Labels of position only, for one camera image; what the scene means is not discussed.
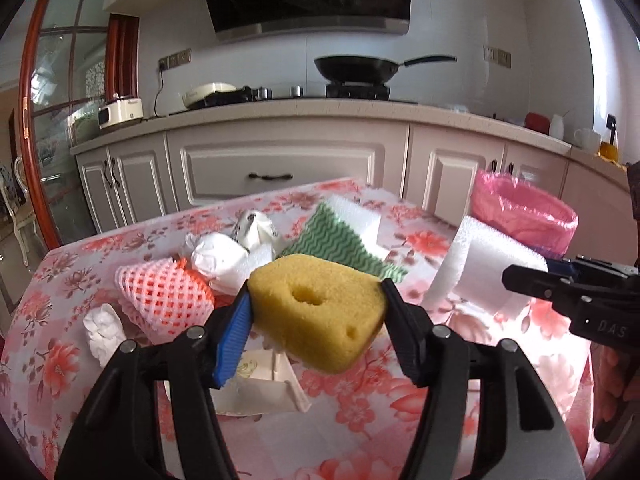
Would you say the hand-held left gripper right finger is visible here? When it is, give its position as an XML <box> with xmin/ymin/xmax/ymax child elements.
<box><xmin>380</xmin><ymin>280</ymin><xmax>587</xmax><ymax>480</ymax></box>

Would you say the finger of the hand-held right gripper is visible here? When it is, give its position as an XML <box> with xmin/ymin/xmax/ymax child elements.
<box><xmin>502</xmin><ymin>264</ymin><xmax>581</xmax><ymax>306</ymax></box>
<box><xmin>545</xmin><ymin>255</ymin><xmax>640</xmax><ymax>281</ymax></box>

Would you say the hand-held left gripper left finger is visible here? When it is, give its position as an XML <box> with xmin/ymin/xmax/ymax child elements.
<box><xmin>54</xmin><ymin>284</ymin><xmax>253</xmax><ymax>480</ymax></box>

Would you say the large white foam sheet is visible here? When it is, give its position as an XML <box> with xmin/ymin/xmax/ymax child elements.
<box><xmin>425</xmin><ymin>216</ymin><xmax>550</xmax><ymax>318</ymax></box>

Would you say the yellow sponge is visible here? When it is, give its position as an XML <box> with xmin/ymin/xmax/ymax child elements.
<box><xmin>248</xmin><ymin>254</ymin><xmax>390</xmax><ymax>375</ymax></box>

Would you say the bin with pink bag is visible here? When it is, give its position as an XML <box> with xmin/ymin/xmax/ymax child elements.
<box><xmin>470</xmin><ymin>169</ymin><xmax>580</xmax><ymax>261</ymax></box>

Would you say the person's right hand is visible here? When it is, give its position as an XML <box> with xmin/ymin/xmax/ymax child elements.
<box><xmin>594</xmin><ymin>346</ymin><xmax>632</xmax><ymax>412</ymax></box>

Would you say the white paper carton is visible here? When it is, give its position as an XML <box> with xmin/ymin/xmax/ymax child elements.
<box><xmin>210</xmin><ymin>340</ymin><xmax>312</xmax><ymax>417</ymax></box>

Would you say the pink foam fruit net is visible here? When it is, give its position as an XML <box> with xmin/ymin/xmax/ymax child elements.
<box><xmin>115</xmin><ymin>257</ymin><xmax>216</xmax><ymax>345</ymax></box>

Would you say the pink floral tablecloth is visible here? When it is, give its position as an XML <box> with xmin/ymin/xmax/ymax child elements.
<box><xmin>0</xmin><ymin>176</ymin><xmax>596</xmax><ymax>480</ymax></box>

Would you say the silver foil wrapper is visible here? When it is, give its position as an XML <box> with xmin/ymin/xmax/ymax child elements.
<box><xmin>231</xmin><ymin>210</ymin><xmax>280</xmax><ymax>252</ymax></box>

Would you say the green wavy pattern cloth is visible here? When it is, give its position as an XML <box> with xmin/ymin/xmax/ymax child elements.
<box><xmin>280</xmin><ymin>202</ymin><xmax>408</xmax><ymax>283</ymax></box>

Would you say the white crumpled tissue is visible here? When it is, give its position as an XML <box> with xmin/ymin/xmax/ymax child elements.
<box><xmin>82</xmin><ymin>304</ymin><xmax>127</xmax><ymax>368</ymax></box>

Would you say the white mug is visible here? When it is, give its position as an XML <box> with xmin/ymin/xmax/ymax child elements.
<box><xmin>574</xmin><ymin>127</ymin><xmax>602</xmax><ymax>153</ymax></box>

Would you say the small white foam block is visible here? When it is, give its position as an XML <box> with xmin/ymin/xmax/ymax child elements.
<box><xmin>324</xmin><ymin>195</ymin><xmax>383</xmax><ymax>251</ymax></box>

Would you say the white base cabinet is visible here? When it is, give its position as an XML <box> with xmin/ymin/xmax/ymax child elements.
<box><xmin>70</xmin><ymin>100</ymin><xmax>631</xmax><ymax>241</ymax></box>

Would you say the white drawer front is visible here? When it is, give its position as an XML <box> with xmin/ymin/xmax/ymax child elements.
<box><xmin>180</xmin><ymin>145</ymin><xmax>383</xmax><ymax>206</ymax></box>

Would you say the white dining chair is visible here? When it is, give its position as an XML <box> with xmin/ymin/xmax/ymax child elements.
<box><xmin>0</xmin><ymin>157</ymin><xmax>41</xmax><ymax>266</ymax></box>

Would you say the white rice cooker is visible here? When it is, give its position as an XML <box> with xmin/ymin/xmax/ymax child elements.
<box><xmin>97</xmin><ymin>94</ymin><xmax>146</xmax><ymax>131</ymax></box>

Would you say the black gas stove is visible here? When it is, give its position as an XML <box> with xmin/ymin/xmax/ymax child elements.
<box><xmin>200</xmin><ymin>82</ymin><xmax>418</xmax><ymax>107</ymax></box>

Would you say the black wok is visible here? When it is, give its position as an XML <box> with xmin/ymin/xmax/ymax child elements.
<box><xmin>314</xmin><ymin>55</ymin><xmax>458</xmax><ymax>85</ymax></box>

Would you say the wooden framed glass door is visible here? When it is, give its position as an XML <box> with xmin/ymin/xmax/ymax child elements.
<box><xmin>19</xmin><ymin>0</ymin><xmax>141</xmax><ymax>251</ymax></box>

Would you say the wall power outlet strip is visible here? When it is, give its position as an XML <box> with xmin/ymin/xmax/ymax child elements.
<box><xmin>483</xmin><ymin>45</ymin><xmax>512</xmax><ymax>67</ymax></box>
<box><xmin>158</xmin><ymin>49</ymin><xmax>192</xmax><ymax>71</ymax></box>

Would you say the black power cable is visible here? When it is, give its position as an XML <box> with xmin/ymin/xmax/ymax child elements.
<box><xmin>153</xmin><ymin>69</ymin><xmax>167</xmax><ymax>118</ymax></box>

